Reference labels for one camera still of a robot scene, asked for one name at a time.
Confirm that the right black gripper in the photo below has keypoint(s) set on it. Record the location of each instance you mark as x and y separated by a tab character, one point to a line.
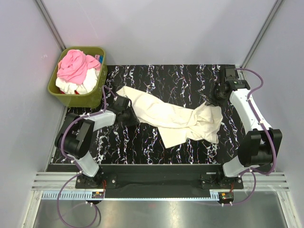
212	101

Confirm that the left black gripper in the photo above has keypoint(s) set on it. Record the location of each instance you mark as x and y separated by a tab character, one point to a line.
134	120

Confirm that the cream white t shirt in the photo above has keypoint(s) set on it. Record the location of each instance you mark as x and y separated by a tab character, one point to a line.
175	124

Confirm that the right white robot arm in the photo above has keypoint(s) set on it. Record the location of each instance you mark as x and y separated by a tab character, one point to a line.
258	150

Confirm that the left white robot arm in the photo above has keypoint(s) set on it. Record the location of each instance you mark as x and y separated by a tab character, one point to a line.
75	136

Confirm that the black marbled table mat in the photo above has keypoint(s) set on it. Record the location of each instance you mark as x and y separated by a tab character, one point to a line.
183	85

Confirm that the olive green plastic bin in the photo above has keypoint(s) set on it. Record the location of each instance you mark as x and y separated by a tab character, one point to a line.
89	100

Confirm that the white t shirt in bin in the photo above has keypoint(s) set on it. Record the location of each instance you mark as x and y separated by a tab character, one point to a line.
87	86

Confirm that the blue item in bin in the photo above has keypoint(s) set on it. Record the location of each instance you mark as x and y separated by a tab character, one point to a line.
99	58

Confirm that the pink t shirt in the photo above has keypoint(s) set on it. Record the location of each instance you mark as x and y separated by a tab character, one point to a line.
74	66

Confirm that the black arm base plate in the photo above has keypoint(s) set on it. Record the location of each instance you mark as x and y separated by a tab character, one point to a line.
206	176

